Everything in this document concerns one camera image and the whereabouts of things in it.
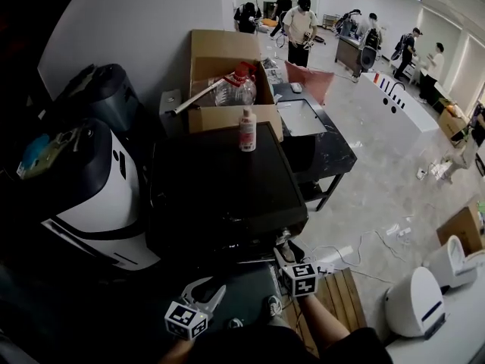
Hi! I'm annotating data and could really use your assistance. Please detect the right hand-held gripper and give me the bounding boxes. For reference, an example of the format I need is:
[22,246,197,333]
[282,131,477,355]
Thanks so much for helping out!
[272,240,319,299]

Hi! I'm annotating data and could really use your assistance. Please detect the clear plastic jug red cap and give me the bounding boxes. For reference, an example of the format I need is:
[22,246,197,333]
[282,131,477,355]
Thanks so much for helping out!
[214,61,258,108]

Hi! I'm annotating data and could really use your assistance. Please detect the crumpled plastic packaging pile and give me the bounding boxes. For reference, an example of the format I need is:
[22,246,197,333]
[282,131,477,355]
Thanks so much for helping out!
[261,57,287,85]

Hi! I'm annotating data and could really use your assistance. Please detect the white bottle with pink label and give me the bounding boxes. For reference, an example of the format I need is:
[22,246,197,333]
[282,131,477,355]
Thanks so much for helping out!
[238,106,258,153]

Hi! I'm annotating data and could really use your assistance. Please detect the large white toilet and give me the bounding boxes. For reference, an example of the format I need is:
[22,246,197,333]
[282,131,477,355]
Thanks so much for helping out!
[385,265,446,339]

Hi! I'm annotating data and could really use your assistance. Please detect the person's left forearm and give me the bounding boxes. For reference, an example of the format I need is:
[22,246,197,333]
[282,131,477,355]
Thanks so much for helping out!
[161,339,194,364]

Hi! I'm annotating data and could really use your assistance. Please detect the white bathtub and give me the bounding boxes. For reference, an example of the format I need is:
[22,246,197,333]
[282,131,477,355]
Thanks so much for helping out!
[358,72,440,136]

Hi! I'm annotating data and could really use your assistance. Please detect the person's right grey shoe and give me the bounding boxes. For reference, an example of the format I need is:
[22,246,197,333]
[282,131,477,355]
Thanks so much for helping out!
[267,294,283,318]

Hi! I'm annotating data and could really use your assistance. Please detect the blue packet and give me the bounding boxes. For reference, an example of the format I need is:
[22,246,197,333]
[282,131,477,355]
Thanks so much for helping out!
[15,129,83,180]

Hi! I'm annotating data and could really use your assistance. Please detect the small white toilet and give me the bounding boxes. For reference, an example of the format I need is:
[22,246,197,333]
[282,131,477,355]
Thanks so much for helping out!
[427,234,485,290]

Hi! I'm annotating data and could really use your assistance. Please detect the white sink basin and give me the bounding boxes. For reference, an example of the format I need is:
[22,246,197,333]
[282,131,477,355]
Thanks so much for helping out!
[276,99,329,138]

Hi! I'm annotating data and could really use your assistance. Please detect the pink chair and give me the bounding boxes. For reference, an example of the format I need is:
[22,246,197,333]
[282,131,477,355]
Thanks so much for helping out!
[283,60,335,106]

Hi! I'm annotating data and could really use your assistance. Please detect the person's right forearm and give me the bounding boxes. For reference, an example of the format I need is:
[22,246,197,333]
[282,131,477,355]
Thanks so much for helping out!
[299,295,352,347]

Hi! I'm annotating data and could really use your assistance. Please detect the white and black rounded appliance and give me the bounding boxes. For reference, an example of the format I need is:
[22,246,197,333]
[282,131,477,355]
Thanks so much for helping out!
[17,118,162,272]

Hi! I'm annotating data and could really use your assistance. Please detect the brown cardboard box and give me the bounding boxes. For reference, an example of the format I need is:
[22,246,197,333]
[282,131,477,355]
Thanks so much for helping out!
[435,202,485,256]

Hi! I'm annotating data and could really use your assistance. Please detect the cardboard box with yellow contents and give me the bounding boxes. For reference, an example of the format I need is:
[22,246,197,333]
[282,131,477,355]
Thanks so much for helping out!
[438,104,471,142]

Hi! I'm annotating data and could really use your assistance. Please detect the large open cardboard box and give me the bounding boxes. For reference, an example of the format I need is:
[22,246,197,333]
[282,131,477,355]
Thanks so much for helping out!
[188,29,284,143]

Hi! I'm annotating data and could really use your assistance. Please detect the person's black shirt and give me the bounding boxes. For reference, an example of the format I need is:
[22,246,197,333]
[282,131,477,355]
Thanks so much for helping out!
[189,324,393,364]

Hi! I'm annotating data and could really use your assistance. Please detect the white floor cable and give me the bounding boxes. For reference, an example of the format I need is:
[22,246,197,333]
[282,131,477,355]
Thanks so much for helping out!
[306,229,402,284]

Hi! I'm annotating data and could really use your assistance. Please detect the black marble sink table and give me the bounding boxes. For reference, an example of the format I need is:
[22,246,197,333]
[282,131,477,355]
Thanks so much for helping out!
[271,82,358,212]

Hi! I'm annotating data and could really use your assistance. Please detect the brown wooden cabinet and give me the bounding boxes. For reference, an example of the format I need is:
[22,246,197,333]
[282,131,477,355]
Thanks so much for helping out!
[337,36,367,77]

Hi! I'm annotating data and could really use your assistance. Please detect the white display platform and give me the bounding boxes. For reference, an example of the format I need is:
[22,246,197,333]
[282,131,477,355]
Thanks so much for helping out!
[378,278,485,364]

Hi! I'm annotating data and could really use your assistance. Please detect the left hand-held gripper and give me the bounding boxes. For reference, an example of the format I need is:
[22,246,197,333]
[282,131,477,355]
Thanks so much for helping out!
[164,276,227,340]

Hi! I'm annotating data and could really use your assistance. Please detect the wooden slat pallet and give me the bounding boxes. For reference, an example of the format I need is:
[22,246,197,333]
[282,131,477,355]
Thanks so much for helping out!
[276,266,368,356]

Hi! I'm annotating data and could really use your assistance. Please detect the dark grey rounded appliance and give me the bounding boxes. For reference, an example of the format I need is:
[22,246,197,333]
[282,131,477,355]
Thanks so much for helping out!
[56,63,147,132]

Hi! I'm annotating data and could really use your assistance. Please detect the dark green platform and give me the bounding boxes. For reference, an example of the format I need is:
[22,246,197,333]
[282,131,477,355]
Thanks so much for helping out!
[196,263,283,328]

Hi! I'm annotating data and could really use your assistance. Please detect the silver metal pipe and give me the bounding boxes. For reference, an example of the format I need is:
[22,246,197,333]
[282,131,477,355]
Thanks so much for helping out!
[172,80,228,115]

